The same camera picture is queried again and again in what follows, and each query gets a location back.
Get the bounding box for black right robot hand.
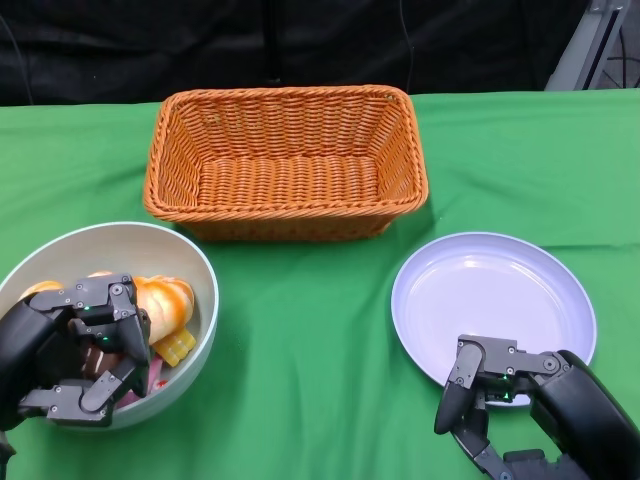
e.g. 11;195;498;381
433;333;640;480

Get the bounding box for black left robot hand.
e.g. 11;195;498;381
0;272;152;430

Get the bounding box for orange glazed ring bread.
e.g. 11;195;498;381
133;274;196;346
19;269;117;301

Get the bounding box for pink layered cake slice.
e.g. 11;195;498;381
122;357;169;401

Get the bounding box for pale green bowl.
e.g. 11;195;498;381
0;222;220;433

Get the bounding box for yellow cake slice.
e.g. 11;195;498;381
152;327;198;370

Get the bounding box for lavender plate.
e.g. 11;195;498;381
390;232;598;409

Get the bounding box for orange wicker basket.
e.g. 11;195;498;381
142;84;430;242

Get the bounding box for green tablecloth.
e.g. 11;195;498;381
0;88;640;480

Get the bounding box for black backdrop cloth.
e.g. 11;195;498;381
0;0;596;107

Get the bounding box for grey aluminium frame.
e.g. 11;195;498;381
544;0;640;92

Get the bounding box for thin black hanging cable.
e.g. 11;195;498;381
403;0;416;95

